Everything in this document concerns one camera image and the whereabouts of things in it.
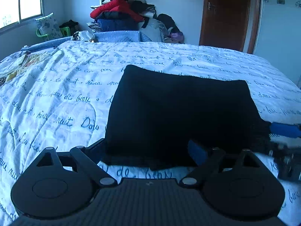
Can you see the black pants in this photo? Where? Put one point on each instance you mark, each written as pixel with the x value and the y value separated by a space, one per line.
pixel 153 116

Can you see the brown wooden door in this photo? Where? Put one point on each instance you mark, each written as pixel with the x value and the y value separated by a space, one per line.
pixel 232 24

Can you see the floral pillow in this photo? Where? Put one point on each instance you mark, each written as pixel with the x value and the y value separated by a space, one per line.
pixel 47 23

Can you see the pile of clothes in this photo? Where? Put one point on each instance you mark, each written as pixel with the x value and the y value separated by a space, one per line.
pixel 134 15

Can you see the window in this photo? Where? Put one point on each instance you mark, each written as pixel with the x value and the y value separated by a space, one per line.
pixel 15 12

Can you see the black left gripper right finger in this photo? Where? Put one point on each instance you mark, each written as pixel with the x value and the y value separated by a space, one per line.
pixel 235 184

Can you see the light blue knitted blanket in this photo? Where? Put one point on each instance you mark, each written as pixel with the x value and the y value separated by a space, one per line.
pixel 112 36

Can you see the white bedspread with script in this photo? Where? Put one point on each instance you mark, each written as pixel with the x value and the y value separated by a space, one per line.
pixel 63 98

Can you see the green plastic chair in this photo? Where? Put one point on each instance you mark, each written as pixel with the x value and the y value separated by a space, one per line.
pixel 63 32

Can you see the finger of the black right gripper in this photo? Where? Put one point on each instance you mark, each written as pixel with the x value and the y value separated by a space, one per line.
pixel 287 130

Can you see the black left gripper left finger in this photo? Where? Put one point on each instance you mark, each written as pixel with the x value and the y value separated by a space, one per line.
pixel 57 184

